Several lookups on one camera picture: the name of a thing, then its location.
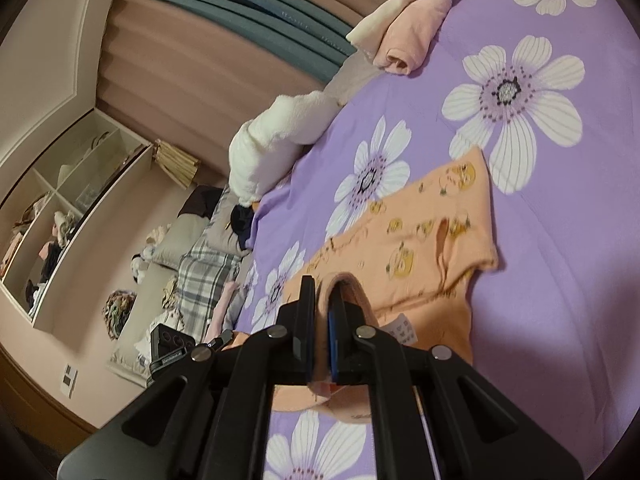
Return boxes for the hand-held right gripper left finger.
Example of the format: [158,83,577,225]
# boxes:
[57,275,321,480]

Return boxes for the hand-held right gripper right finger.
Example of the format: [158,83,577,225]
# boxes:
[327,275,583,480]

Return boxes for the orange cartoon print shirt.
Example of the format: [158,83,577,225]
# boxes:
[220,157,500,425]

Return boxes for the pale pink clothes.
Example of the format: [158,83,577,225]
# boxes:
[204,280,242,347]

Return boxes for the dark navy clothes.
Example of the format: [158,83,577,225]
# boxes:
[230,205,257,251]

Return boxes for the pile of clothes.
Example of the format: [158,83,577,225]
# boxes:
[7,192,53,243]

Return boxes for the cream patterned cloth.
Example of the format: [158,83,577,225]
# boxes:
[150,275,186,342]

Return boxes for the multicoloured patterned bundle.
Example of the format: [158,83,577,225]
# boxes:
[102,290,137,342]

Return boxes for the grey plaid blanket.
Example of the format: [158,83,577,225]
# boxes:
[177,232,251,322]

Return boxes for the white plush toy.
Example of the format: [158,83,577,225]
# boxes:
[131,227,171,286]

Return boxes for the grey pillow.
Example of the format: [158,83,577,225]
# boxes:
[151,212,211,267]
[205,187,251,252]

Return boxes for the dark brown pillow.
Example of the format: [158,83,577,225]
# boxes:
[180,185,226,222]

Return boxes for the straw-coloured fringe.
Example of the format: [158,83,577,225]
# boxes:
[151,140,200,189]

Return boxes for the white fluffy blanket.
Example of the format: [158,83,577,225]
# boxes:
[228,91,351,207]

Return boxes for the purple floral blanket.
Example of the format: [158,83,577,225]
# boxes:
[235,0,640,480]

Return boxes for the pink folded garment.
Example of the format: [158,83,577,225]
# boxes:
[375,0,453,76]

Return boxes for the teal curtain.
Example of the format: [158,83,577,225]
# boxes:
[119,0,358,81]

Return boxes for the cream folded cloth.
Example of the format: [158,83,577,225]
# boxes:
[346,0,461,53]

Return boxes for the white wall shelf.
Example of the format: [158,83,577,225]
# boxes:
[0,110,153,333]

